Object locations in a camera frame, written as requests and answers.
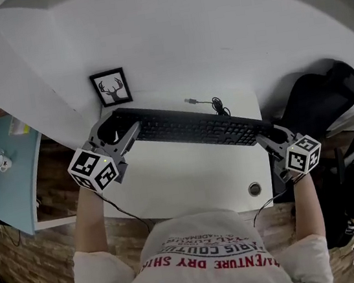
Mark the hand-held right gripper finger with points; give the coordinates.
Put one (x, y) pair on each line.
(271, 147)
(287, 133)

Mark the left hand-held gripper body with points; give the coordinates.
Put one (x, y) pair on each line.
(91, 169)

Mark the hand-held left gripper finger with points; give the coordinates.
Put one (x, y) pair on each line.
(130, 136)
(94, 131)

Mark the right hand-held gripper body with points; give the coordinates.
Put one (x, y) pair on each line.
(303, 155)

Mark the black computer keyboard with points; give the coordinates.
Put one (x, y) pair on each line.
(195, 128)

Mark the person's right forearm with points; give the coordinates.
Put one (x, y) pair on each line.
(308, 204)

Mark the person's left forearm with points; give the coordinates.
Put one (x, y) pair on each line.
(88, 222)

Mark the black framed deer picture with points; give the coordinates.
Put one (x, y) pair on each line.
(112, 87)

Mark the black mesh office chair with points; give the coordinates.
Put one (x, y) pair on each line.
(318, 98)

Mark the yellow green booklet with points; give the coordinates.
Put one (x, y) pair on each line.
(18, 126)

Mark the white star mug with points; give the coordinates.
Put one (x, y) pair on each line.
(4, 162)

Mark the light blue side table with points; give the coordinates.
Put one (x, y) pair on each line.
(4, 194)

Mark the person's white printed t-shirt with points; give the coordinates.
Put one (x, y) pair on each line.
(197, 265)

